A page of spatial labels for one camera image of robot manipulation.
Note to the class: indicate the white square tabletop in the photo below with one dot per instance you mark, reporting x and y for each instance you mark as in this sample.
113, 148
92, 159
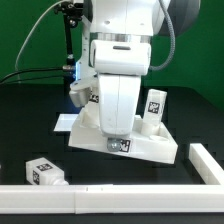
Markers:
158, 148

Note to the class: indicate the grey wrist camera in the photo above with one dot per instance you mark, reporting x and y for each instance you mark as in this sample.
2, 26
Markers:
80, 91

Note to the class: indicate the white sheet with tags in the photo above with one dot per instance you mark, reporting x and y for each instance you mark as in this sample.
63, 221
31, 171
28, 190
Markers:
65, 122

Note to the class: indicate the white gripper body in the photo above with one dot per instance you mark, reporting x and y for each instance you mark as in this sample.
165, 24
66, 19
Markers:
118, 98

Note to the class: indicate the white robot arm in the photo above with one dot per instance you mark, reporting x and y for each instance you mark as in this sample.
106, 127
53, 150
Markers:
125, 40

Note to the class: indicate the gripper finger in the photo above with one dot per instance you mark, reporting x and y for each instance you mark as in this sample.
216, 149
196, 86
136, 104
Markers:
113, 144

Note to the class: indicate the white L-shaped fence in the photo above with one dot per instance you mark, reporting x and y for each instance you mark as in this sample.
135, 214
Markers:
84, 199

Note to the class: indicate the black camera stand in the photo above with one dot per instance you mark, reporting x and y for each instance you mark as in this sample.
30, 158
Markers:
72, 11

